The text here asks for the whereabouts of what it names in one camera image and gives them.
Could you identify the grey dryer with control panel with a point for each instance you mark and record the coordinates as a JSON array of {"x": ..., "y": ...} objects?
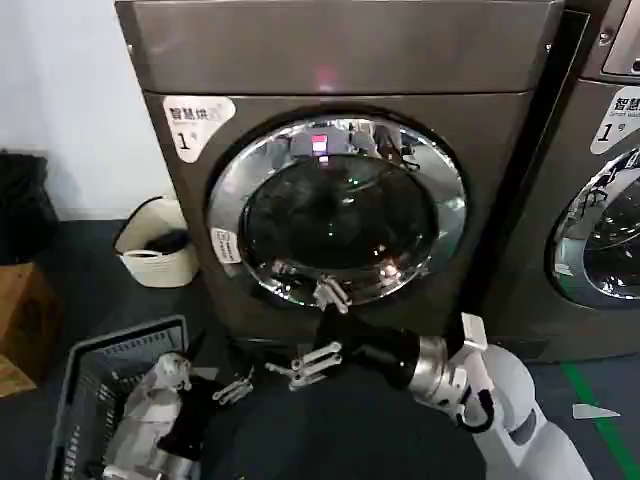
[{"x": 560, "y": 190}]

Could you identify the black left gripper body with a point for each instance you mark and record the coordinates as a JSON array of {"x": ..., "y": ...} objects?
[{"x": 192, "y": 415}]

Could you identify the green floor tape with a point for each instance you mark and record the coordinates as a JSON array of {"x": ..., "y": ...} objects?
[{"x": 612, "y": 450}]

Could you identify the grey plastic laundry basket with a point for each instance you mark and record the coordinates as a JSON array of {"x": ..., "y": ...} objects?
[{"x": 100, "y": 360}]

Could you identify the white paper scrap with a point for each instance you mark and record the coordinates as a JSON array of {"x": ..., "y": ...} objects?
[{"x": 592, "y": 411}]

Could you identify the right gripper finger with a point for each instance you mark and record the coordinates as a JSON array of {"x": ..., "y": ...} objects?
[
  {"x": 315, "y": 362},
  {"x": 331, "y": 295}
]

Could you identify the chrome-ringed glass dryer door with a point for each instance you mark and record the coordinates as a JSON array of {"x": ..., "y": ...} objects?
[{"x": 615, "y": 240}]

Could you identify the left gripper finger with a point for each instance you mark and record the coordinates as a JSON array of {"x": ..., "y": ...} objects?
[
  {"x": 182, "y": 370},
  {"x": 232, "y": 391}
]

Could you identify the round glass dryer door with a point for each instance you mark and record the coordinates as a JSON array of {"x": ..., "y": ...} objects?
[{"x": 340, "y": 215}]

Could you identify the white number label sticker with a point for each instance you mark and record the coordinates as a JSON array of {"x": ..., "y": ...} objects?
[
  {"x": 615, "y": 125},
  {"x": 192, "y": 135}
]

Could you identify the white garment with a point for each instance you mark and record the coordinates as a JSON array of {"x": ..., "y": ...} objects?
[{"x": 147, "y": 415}]

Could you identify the brown cardboard box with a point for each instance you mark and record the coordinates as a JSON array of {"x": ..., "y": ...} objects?
[{"x": 25, "y": 310}]

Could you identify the small white door sticker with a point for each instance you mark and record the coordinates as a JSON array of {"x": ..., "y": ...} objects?
[{"x": 226, "y": 247}]

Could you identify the black bag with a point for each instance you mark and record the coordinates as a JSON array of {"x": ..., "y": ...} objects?
[{"x": 25, "y": 210}]

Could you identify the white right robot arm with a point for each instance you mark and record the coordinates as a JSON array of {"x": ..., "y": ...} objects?
[{"x": 520, "y": 400}]

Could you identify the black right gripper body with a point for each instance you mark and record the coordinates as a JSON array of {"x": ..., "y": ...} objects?
[{"x": 370, "y": 347}]

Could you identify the brown cardboard flap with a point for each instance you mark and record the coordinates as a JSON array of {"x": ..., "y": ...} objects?
[{"x": 15, "y": 377}]

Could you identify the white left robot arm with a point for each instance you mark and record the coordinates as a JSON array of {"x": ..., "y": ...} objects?
[{"x": 170, "y": 465}]

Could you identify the grey front-load dryer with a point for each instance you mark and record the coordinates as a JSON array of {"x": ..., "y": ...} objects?
[{"x": 350, "y": 50}]

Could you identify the dryer control panel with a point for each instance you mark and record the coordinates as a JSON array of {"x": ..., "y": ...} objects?
[{"x": 625, "y": 55}]

